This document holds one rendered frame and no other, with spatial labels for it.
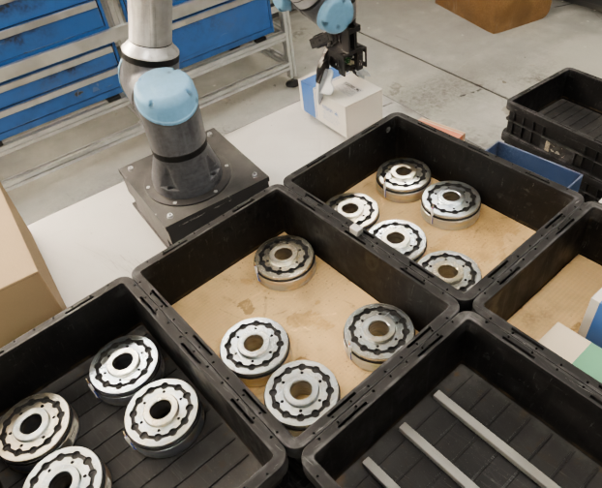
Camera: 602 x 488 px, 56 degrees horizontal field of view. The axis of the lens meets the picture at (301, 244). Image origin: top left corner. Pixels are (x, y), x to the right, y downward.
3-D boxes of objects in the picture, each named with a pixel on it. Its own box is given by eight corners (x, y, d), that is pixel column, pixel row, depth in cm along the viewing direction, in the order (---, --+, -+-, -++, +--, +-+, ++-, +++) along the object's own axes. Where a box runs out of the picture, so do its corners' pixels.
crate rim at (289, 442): (131, 282, 88) (126, 271, 86) (280, 191, 100) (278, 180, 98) (295, 465, 64) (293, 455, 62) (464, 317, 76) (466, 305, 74)
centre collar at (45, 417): (10, 423, 77) (7, 421, 77) (45, 403, 79) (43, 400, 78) (19, 450, 74) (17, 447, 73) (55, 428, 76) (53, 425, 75)
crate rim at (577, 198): (280, 191, 100) (278, 180, 98) (396, 120, 112) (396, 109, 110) (464, 316, 76) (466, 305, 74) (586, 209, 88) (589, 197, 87)
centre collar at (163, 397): (135, 413, 76) (135, 411, 76) (165, 388, 78) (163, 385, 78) (158, 435, 73) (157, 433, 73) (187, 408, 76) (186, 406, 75)
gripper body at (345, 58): (344, 79, 135) (341, 31, 127) (321, 68, 141) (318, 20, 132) (368, 69, 138) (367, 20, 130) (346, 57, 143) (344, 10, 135)
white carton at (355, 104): (301, 108, 155) (297, 78, 149) (336, 93, 159) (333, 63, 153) (346, 137, 142) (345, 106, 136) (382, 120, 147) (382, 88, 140)
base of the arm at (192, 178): (146, 169, 126) (134, 133, 119) (210, 149, 130) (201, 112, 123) (164, 208, 116) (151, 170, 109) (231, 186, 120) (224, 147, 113)
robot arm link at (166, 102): (158, 165, 111) (139, 104, 101) (140, 132, 119) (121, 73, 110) (215, 145, 114) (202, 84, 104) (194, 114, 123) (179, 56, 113)
